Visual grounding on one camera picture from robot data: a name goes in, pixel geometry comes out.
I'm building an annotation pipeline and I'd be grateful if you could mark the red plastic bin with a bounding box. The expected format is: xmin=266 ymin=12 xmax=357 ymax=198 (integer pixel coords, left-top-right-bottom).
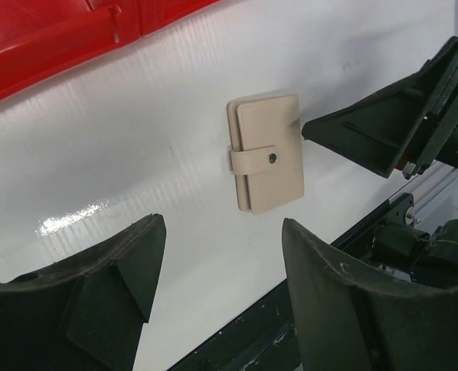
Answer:
xmin=0 ymin=1 xmax=140 ymax=100
xmin=137 ymin=0 xmax=218 ymax=36

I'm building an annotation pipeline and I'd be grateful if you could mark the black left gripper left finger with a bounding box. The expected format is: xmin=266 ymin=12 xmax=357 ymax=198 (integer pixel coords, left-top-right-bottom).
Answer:
xmin=0 ymin=214 xmax=166 ymax=370

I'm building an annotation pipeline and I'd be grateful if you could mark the red right plastic bin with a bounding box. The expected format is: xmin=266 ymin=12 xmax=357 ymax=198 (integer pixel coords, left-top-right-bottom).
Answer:
xmin=137 ymin=0 xmax=218 ymax=36

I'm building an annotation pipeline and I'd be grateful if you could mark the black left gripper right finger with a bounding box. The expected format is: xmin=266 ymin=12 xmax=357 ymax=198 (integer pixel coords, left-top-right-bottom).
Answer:
xmin=282 ymin=219 xmax=458 ymax=370

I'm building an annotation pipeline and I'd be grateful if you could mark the beige leather card holder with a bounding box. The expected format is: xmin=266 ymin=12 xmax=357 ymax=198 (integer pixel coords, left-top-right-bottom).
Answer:
xmin=227 ymin=94 xmax=304 ymax=215

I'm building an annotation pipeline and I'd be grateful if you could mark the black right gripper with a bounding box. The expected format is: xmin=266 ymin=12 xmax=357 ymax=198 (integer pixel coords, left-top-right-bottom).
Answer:
xmin=302 ymin=36 xmax=458 ymax=179

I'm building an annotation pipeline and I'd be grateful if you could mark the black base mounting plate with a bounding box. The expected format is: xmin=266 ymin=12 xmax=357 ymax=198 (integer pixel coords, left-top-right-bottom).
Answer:
xmin=175 ymin=193 xmax=458 ymax=370

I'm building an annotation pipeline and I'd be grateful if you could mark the red middle plastic bin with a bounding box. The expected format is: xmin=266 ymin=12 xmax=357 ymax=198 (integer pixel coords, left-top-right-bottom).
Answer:
xmin=0 ymin=1 xmax=140 ymax=100

